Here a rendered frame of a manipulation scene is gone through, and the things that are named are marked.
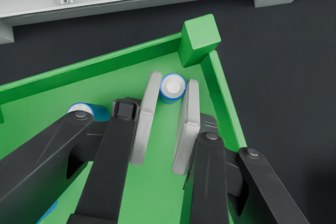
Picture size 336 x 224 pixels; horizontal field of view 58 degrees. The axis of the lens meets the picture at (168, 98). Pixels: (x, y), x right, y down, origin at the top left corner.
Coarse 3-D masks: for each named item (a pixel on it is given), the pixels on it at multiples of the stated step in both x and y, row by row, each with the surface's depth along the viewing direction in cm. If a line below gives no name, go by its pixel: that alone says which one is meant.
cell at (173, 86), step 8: (168, 80) 20; (176, 80) 20; (184, 80) 20; (160, 88) 20; (168, 88) 20; (176, 88) 20; (184, 88) 20; (160, 96) 23; (168, 96) 20; (176, 96) 20
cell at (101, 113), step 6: (78, 102) 20; (72, 108) 20; (78, 108) 20; (84, 108) 20; (90, 108) 20; (96, 108) 21; (102, 108) 24; (96, 114) 21; (102, 114) 23; (108, 114) 26; (96, 120) 21; (102, 120) 23
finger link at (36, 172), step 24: (72, 120) 13; (24, 144) 10; (48, 144) 11; (72, 144) 12; (0, 168) 9; (24, 168) 9; (48, 168) 10; (72, 168) 13; (0, 192) 8; (24, 192) 9; (48, 192) 11; (0, 216) 8; (24, 216) 10
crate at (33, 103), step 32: (192, 32) 19; (96, 64) 22; (128, 64) 26; (160, 64) 27; (192, 64) 26; (0, 96) 23; (32, 96) 26; (64, 96) 26; (96, 96) 26; (128, 96) 26; (224, 96) 22; (0, 128) 26; (32, 128) 26; (160, 128) 26; (224, 128) 25; (160, 160) 26; (64, 192) 26; (128, 192) 26; (160, 192) 26
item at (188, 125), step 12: (192, 84) 19; (192, 96) 17; (180, 108) 21; (192, 108) 16; (180, 120) 18; (192, 120) 14; (180, 132) 15; (192, 132) 14; (180, 144) 15; (192, 144) 15; (180, 156) 15; (180, 168) 15
